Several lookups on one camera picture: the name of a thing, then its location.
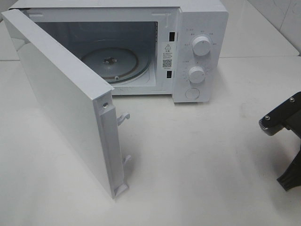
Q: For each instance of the white microwave door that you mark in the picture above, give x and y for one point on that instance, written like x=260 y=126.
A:
x=76 y=99

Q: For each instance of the white warning label sticker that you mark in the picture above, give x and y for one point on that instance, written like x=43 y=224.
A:
x=167 y=55

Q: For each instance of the white microwave knob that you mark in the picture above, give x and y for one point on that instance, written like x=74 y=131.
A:
x=201 y=45
x=196 y=74

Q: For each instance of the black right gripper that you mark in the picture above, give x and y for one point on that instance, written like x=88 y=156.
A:
x=291 y=178

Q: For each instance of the white microwave oven body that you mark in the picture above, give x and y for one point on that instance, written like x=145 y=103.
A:
x=83 y=26

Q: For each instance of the round white door button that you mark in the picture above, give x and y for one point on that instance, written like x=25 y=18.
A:
x=192 y=93

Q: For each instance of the glass microwave turntable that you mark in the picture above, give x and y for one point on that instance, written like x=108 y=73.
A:
x=116 y=65

